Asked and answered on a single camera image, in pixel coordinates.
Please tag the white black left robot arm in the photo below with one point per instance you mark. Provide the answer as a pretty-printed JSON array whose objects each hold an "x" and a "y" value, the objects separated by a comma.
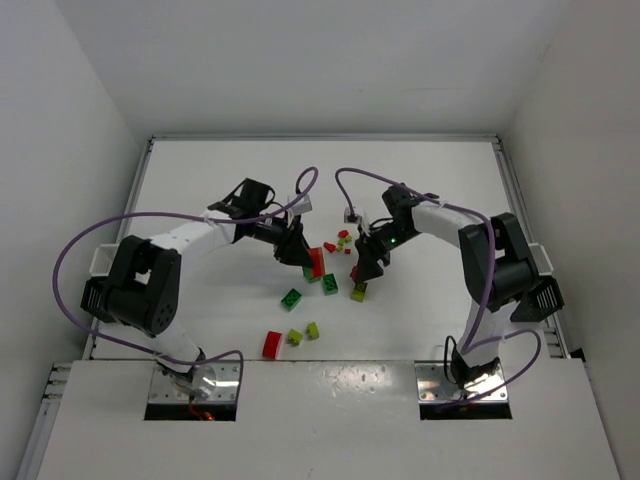
[{"x": 141, "y": 287}]

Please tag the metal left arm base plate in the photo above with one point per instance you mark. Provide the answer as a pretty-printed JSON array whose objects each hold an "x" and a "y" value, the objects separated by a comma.
[{"x": 215, "y": 383}]

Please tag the lime 2x2 lego brick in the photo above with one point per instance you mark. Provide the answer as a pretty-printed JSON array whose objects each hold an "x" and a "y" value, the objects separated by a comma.
[{"x": 359, "y": 292}]

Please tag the small red sloped lego brick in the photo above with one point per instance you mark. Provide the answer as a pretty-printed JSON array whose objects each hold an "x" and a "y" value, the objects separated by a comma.
[{"x": 330, "y": 247}]

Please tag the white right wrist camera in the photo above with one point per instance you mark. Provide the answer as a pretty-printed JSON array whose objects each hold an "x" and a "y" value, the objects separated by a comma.
[{"x": 353, "y": 216}]

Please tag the red orange lego stack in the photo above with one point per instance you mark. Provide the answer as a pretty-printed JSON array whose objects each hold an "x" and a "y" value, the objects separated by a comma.
[{"x": 317, "y": 257}]

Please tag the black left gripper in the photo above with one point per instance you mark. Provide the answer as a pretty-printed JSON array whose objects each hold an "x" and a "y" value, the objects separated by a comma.
[{"x": 286, "y": 242}]

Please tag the red curved lego brick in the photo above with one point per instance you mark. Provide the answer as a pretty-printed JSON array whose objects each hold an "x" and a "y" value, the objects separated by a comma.
[{"x": 272, "y": 344}]

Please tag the small lime lego brick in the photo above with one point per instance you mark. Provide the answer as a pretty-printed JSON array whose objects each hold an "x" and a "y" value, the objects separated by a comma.
[{"x": 342, "y": 244}]

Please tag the dark green 2x2 lego brick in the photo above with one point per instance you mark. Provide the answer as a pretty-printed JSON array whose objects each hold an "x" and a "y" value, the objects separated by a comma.
[
  {"x": 329, "y": 283},
  {"x": 291, "y": 299}
]

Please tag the dark green curved lego brick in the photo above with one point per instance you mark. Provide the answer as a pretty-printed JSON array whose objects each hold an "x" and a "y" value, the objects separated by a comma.
[{"x": 310, "y": 276}]

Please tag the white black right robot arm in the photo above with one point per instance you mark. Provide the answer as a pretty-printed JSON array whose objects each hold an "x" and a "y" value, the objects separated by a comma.
[{"x": 500, "y": 272}]

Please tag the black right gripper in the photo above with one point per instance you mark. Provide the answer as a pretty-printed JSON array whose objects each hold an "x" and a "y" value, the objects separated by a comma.
[{"x": 372, "y": 246}]

